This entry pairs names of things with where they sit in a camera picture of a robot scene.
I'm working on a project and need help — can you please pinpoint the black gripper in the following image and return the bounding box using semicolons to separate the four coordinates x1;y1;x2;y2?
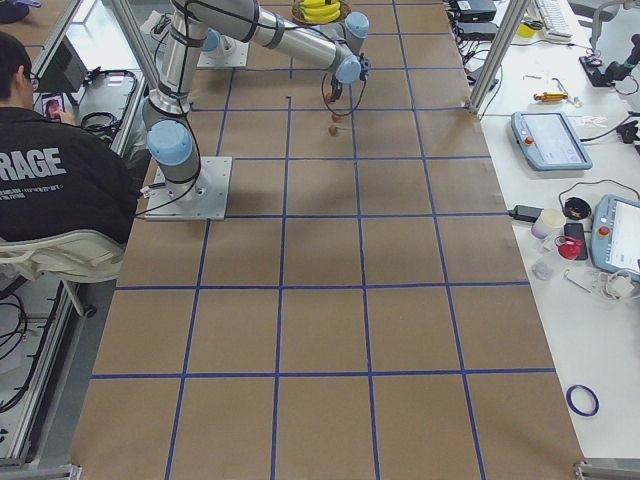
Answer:
324;75;343;98

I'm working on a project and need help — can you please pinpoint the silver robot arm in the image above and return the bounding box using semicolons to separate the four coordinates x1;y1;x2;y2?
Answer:
185;1;370;85
143;1;261;199

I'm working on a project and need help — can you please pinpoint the yellow banana bunch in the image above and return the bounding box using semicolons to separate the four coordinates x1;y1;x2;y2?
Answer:
294;0;341;24

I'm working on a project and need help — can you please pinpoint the brown wicker basket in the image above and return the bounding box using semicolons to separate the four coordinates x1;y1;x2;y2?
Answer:
292;0;351;25

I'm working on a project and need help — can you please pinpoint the blue teach pendant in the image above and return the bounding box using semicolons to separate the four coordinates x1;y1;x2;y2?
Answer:
510;111;593;171
590;194;639;282

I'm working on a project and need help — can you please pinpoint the white cup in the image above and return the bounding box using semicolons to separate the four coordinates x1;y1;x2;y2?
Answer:
531;208;566;240

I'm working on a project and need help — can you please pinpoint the black smartphone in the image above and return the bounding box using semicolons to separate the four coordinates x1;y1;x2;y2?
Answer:
564;222;588;260

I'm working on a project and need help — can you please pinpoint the red round object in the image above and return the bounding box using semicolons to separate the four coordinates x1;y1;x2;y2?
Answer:
555;235;584;261

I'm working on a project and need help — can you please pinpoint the person in black jacket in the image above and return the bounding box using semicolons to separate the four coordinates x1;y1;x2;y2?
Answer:
1;33;137;244

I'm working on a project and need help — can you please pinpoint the white office chair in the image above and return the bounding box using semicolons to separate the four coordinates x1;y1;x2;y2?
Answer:
0;229;126;317

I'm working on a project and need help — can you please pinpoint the blue tape roll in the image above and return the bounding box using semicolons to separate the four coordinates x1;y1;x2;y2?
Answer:
565;384;600;418

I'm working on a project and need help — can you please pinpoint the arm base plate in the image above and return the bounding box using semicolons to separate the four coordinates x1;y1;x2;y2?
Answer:
142;156;233;221
198;36;249;69

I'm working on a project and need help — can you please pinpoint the aluminium frame post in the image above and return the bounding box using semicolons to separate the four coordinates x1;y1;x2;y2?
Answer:
468;0;530;114

